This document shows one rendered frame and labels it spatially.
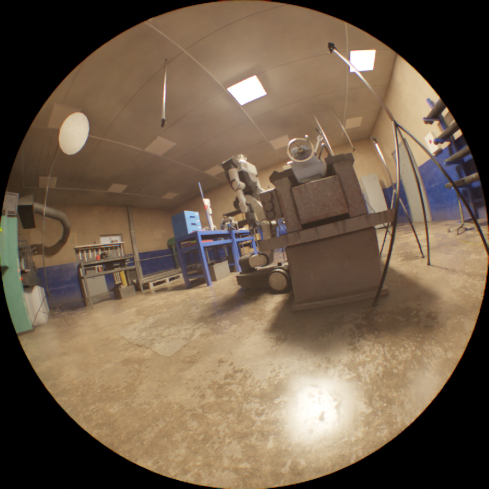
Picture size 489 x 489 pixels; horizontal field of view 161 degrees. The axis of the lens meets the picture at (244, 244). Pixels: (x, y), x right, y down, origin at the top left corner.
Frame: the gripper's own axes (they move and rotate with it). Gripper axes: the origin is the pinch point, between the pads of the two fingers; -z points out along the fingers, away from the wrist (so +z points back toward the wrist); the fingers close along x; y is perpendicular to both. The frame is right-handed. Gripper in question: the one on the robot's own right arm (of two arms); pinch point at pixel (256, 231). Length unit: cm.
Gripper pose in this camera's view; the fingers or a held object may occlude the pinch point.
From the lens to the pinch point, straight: 160.1
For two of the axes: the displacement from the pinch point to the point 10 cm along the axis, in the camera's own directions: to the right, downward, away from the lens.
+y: 5.5, -1.2, 8.2
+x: 7.4, -3.9, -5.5
